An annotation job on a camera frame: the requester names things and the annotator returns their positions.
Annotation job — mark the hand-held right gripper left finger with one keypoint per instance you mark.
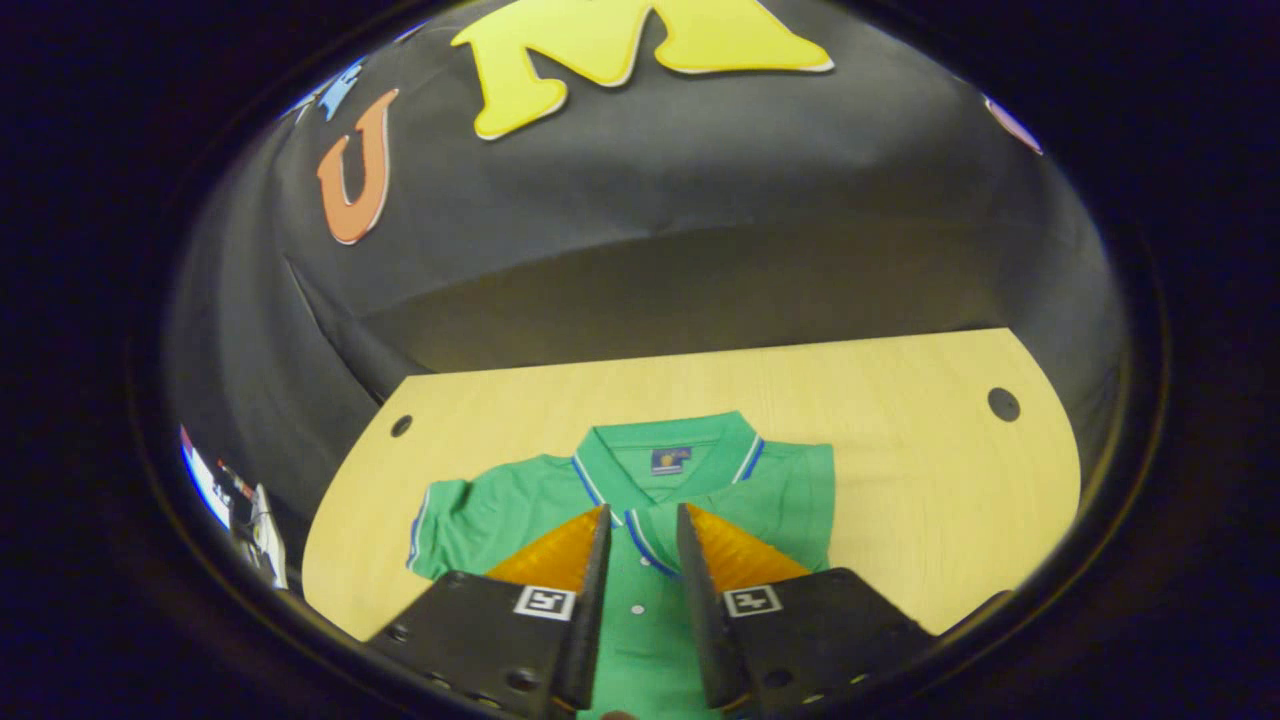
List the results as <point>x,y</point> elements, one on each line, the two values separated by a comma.
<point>585,620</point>

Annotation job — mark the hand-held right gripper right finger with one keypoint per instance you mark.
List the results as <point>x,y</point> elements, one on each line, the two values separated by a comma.
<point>712,630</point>

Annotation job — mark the green T-shirt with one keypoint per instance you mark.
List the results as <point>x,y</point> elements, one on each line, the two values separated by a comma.
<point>520,510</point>

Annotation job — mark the black backdrop cloth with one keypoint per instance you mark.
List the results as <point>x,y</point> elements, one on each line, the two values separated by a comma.
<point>700,180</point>

